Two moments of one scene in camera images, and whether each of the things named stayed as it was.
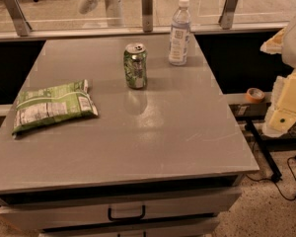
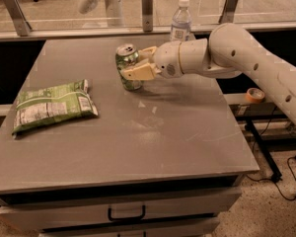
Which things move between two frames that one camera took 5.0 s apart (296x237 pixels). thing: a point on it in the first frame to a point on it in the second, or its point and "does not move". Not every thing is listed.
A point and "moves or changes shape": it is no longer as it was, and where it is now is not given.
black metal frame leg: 270,162 does not move
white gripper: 295,44 to 167,59
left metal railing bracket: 17,12 does not move
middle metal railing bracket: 147,9 does not move
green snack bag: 52,104 does not move
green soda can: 135,59 moves or changes shape
